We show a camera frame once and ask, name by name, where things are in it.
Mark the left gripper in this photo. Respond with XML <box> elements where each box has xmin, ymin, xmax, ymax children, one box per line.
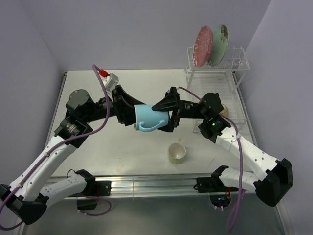
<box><xmin>82</xmin><ymin>84</ymin><xmax>149</xmax><ymax>125</ymax></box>

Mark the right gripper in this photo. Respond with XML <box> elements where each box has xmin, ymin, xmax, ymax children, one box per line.
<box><xmin>149</xmin><ymin>86</ymin><xmax>208</xmax><ymax>132</ymax></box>

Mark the blue mug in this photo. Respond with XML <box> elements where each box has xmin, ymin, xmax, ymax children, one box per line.
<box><xmin>134</xmin><ymin>104</ymin><xmax>169</xmax><ymax>133</ymax></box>

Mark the yellow mug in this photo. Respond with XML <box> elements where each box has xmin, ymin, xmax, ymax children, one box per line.
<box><xmin>167</xmin><ymin>138</ymin><xmax>186</xmax><ymax>165</ymax></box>

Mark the beige bowl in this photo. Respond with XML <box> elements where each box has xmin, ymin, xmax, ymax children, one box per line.
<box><xmin>220</xmin><ymin>104</ymin><xmax>229</xmax><ymax>117</ymax></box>

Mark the pink polka dot plate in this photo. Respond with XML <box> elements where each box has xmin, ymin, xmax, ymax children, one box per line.
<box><xmin>192</xmin><ymin>25</ymin><xmax>213</xmax><ymax>67</ymax></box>

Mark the green floral plate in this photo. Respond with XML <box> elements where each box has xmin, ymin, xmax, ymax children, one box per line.
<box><xmin>208</xmin><ymin>24</ymin><xmax>230</xmax><ymax>67</ymax></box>

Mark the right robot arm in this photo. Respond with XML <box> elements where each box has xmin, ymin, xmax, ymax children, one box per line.
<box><xmin>152</xmin><ymin>87</ymin><xmax>293</xmax><ymax>207</ymax></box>

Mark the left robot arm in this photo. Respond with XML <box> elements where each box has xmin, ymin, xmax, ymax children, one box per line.
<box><xmin>0</xmin><ymin>85</ymin><xmax>142</xmax><ymax>225</ymax></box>

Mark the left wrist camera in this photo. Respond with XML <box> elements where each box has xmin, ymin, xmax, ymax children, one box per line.
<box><xmin>98</xmin><ymin>69</ymin><xmax>119</xmax><ymax>92</ymax></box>

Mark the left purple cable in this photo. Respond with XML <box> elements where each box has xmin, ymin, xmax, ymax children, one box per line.
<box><xmin>0</xmin><ymin>64</ymin><xmax>113</xmax><ymax>231</ymax></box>

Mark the white wire dish rack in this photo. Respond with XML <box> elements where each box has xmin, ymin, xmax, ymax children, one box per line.
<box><xmin>184</xmin><ymin>47</ymin><xmax>250</xmax><ymax>137</ymax></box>

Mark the aluminium rail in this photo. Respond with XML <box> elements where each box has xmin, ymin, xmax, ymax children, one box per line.
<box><xmin>23</xmin><ymin>171</ymin><xmax>269</xmax><ymax>201</ymax></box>

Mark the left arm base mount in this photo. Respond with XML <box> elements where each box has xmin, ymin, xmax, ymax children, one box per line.
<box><xmin>70</xmin><ymin>180</ymin><xmax>112</xmax><ymax>216</ymax></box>

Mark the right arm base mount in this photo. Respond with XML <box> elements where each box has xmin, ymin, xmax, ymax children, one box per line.
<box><xmin>193</xmin><ymin>177</ymin><xmax>238</xmax><ymax>210</ymax></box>

